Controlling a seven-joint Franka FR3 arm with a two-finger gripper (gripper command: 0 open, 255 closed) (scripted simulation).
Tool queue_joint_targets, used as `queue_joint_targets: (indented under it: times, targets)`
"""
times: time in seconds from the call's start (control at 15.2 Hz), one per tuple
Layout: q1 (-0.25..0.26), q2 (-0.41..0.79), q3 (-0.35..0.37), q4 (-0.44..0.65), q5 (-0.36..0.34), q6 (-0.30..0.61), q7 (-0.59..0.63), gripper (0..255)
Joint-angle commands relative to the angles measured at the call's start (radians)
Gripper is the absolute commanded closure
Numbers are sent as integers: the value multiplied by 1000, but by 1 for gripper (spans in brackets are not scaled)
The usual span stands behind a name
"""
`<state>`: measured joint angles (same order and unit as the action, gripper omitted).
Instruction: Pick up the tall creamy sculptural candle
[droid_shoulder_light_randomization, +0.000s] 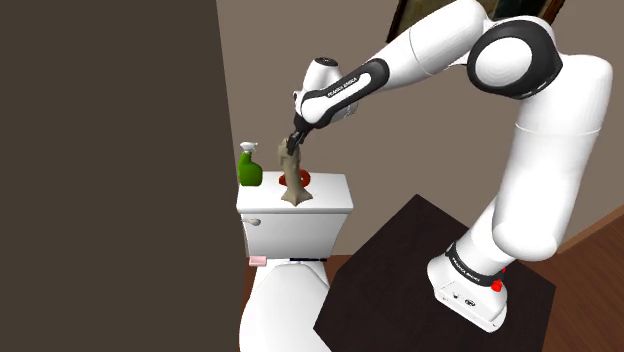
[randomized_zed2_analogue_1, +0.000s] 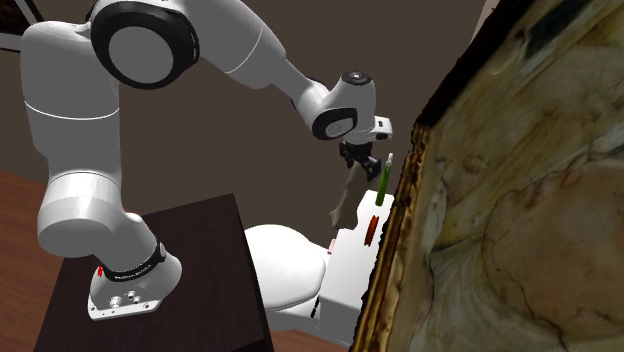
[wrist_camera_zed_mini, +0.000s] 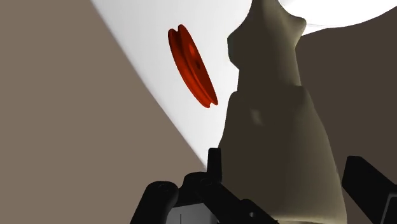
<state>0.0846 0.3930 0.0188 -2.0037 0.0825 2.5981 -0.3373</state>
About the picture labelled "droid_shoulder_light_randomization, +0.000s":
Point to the small pink block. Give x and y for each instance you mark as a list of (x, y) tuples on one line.
[(257, 261)]

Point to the tan fish-shaped figure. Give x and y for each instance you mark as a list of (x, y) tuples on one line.
[(293, 180)]

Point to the dark robot stand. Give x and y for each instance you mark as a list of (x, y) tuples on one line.
[(390, 282)]

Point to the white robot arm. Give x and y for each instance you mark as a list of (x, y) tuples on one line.
[(546, 161)]

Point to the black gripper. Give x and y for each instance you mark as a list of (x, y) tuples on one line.
[(298, 135)]

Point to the green spray bottle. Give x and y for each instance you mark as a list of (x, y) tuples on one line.
[(249, 173)]

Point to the white toilet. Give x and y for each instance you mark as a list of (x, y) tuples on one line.
[(292, 234)]

